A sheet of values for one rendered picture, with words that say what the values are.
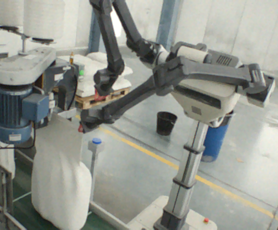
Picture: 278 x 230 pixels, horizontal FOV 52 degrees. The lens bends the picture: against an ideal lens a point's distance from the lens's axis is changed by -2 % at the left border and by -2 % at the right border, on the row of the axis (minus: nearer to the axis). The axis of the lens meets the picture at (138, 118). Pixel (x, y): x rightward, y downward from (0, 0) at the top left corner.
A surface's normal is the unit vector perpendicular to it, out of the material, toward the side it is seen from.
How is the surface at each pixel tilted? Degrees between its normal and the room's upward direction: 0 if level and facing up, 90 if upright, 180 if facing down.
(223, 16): 90
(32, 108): 90
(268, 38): 90
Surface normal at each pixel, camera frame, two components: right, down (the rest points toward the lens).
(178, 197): -0.58, 0.24
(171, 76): -0.69, -0.16
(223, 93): -0.25, -0.53
